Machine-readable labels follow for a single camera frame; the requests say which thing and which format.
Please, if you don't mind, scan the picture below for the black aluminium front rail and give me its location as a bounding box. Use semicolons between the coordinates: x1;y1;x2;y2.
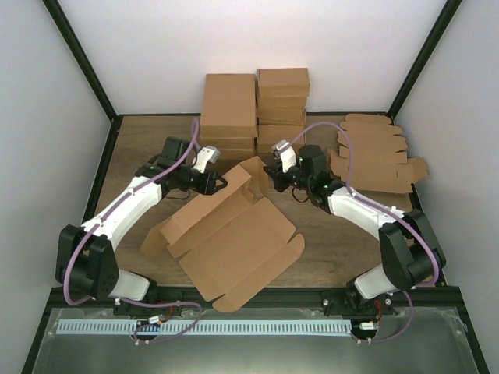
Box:
49;286;461;309

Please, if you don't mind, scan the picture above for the black right frame post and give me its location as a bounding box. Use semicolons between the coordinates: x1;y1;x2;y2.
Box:
387;0;462;119

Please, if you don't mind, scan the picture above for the purple base loop cable right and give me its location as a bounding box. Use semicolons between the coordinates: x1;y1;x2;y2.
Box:
355;291;415;345

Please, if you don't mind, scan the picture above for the clear plastic sheet cover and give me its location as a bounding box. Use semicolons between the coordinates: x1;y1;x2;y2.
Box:
32;308;477;373

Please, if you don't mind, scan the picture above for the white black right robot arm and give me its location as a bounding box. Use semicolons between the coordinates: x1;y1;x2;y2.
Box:
264;140;446;314

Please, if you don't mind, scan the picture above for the purple base loop cable left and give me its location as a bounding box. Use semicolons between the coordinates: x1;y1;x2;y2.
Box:
133;302;204;346

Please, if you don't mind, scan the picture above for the black left frame post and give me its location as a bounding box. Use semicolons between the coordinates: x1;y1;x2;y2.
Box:
42;0;118;122

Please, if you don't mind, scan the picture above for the light blue slotted cable duct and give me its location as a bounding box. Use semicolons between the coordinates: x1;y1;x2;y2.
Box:
55;319;352;337

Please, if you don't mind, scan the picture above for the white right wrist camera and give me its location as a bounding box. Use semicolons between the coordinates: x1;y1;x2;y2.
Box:
271;140;297;174

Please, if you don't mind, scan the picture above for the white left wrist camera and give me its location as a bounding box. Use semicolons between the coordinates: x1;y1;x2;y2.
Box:
192;146;221;174

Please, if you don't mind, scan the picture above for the pile of flat cardboard blanks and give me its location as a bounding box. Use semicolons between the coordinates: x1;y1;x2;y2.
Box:
340;114;408;152

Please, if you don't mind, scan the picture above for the black frame post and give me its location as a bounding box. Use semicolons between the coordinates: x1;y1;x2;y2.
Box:
387;0;462;119
42;0;118;122

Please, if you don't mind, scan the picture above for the large cardboard box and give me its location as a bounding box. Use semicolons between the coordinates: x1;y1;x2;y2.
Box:
141;156;305;312

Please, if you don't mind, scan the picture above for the top flat cardboard blank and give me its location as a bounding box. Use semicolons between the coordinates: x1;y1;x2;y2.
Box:
329;150;429;194

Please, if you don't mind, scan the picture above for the top left stacked cardboard box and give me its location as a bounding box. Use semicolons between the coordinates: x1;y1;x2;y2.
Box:
200;73;257;139

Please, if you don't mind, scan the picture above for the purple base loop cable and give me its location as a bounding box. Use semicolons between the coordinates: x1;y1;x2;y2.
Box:
355;291;415;345
133;302;204;346

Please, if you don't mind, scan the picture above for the front right folded cardboard box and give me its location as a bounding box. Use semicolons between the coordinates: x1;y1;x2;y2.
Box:
257;125;305;153

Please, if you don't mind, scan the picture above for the top right stacked cardboard box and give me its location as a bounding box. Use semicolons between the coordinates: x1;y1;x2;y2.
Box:
257;68;310;98

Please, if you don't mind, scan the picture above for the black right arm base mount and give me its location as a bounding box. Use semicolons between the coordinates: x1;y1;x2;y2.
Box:
320;288;394;319

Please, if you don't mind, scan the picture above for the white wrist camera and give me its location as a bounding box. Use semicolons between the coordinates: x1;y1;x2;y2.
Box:
271;140;297;174
192;146;221;174

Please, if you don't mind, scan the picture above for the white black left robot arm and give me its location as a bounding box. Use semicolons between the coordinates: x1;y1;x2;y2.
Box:
55;137;228;315

